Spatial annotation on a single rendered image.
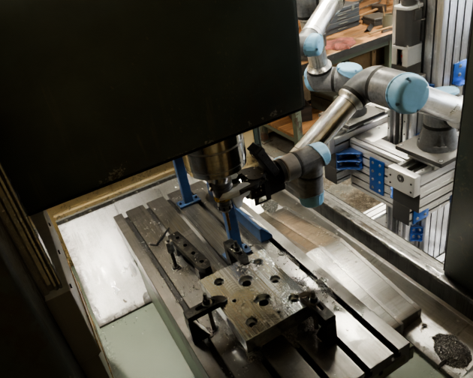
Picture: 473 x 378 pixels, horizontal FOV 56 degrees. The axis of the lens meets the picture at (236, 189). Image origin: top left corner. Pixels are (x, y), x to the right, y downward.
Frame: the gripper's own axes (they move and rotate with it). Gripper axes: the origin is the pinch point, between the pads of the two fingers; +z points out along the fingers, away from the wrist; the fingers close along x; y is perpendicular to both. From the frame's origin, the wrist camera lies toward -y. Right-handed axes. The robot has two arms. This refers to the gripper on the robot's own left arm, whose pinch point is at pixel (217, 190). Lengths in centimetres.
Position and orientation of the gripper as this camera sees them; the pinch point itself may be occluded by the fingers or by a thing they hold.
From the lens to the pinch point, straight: 118.3
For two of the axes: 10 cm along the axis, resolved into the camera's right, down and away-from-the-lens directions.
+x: -4.8, -4.0, 7.8
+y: 1.5, 8.4, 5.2
